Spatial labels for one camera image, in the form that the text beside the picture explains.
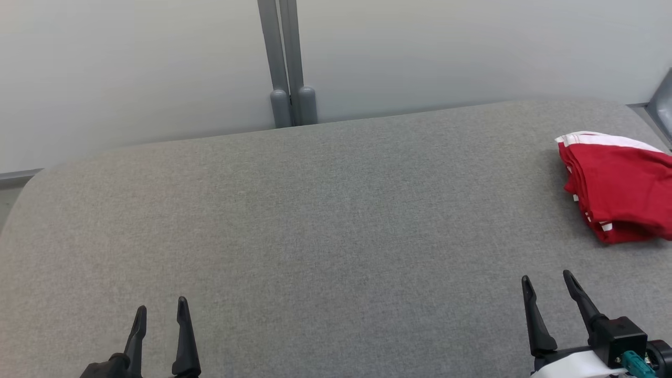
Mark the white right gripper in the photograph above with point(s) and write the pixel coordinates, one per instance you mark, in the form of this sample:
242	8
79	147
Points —
572	365

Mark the grey metal frame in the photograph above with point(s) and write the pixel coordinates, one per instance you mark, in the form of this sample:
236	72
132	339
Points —
662	110

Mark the red shorts white trim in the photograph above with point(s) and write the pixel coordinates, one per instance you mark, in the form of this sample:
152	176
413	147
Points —
630	189

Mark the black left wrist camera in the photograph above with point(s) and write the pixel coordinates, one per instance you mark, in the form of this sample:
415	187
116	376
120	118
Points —
105	368

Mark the grey double metal post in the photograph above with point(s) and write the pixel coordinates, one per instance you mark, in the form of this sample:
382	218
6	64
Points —
286	63

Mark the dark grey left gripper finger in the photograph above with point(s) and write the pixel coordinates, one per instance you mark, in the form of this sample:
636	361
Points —
135	346
185	346

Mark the grey fabric sofa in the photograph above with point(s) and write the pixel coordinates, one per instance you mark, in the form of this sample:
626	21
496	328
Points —
315	236

